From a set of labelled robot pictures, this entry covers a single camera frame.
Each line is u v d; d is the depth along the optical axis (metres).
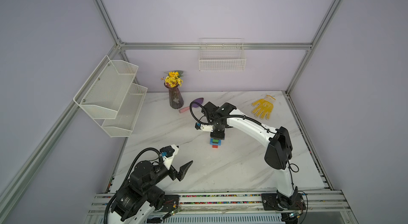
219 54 0.96
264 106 1.11
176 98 1.04
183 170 0.58
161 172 0.57
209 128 0.75
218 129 0.72
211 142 0.88
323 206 0.73
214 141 0.86
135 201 0.48
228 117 0.58
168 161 0.57
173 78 0.93
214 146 0.92
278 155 0.54
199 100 1.15
